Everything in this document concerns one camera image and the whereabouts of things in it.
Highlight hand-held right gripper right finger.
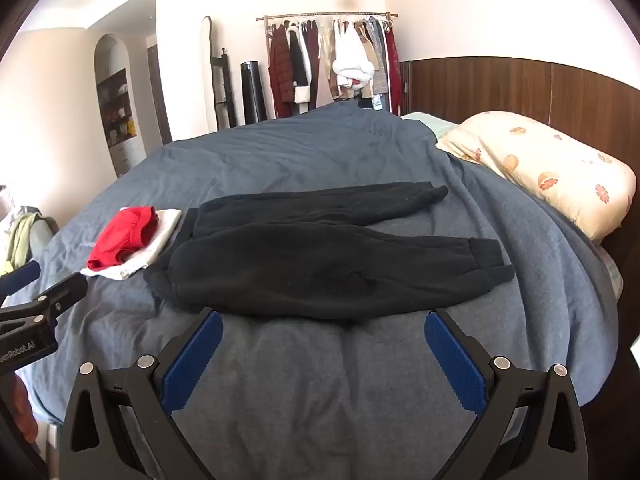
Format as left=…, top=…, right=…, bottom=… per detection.
left=424, top=310, right=588, bottom=480

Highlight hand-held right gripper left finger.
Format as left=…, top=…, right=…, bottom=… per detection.
left=56, top=308, right=224, bottom=480

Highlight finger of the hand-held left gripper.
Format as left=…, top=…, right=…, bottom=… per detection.
left=0, top=260, right=42, bottom=301
left=29, top=274, right=89, bottom=324

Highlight black pants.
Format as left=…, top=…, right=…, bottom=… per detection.
left=143, top=180, right=516, bottom=321

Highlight green clothes pile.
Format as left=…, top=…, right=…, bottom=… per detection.
left=0, top=205, right=60, bottom=276

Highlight red folded garment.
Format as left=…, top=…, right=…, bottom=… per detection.
left=87, top=206, right=160, bottom=271

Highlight white folded garment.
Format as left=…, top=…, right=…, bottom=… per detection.
left=80, top=208, right=183, bottom=281

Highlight cream pillow with orange print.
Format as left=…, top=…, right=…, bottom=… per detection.
left=435, top=111, right=637, bottom=242

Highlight dark brown door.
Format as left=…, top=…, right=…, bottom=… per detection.
left=146, top=30, right=173, bottom=146

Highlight blue-grey blanket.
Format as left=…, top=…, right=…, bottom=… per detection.
left=30, top=100, right=621, bottom=480

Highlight pale green bed sheet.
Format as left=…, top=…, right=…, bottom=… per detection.
left=401, top=112, right=458, bottom=141

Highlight black ladder rack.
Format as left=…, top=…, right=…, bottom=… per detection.
left=210, top=47, right=238, bottom=130

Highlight dark wooden headboard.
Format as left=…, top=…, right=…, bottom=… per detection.
left=398, top=56, right=640, bottom=186

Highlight black upright cylinder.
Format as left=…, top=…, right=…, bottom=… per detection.
left=240, top=61, right=268, bottom=125

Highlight row of hanging clothes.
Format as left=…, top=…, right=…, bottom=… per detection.
left=265, top=16, right=403, bottom=117

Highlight arched wall shelf niche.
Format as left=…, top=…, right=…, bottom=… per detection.
left=94, top=34, right=148, bottom=178

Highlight wooden clothes rail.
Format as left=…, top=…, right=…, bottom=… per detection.
left=256, top=11, right=399, bottom=23

